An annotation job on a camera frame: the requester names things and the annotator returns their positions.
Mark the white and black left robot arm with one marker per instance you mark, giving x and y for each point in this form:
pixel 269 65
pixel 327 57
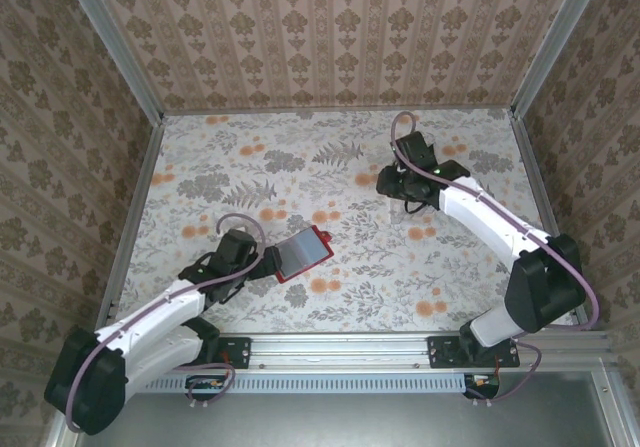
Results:
pixel 160 312

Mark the floral patterned table cover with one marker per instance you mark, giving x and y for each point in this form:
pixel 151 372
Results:
pixel 300 142

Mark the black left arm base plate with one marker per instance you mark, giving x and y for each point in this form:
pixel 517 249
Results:
pixel 240 352

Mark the red card holder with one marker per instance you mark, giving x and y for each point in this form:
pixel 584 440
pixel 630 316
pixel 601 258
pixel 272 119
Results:
pixel 305 252

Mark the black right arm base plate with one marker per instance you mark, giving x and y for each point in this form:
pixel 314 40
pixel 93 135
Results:
pixel 439 354

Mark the aluminium frame post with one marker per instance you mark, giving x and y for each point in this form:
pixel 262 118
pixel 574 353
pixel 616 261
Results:
pixel 115 42
pixel 556 42

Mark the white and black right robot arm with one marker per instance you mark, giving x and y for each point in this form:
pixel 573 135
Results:
pixel 480 212

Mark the aluminium mounting rail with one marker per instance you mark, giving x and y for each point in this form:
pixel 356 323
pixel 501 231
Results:
pixel 340 349

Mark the clear acrylic card stand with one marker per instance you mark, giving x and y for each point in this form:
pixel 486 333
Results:
pixel 397 206

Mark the grey metal sheet panel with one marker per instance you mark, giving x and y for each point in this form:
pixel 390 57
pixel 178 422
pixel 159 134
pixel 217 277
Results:
pixel 340 422

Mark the aluminium frame rail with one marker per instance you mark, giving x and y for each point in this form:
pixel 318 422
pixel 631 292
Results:
pixel 620 417

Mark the aluminium table side rail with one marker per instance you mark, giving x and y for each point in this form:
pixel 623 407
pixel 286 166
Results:
pixel 536 182
pixel 135 207

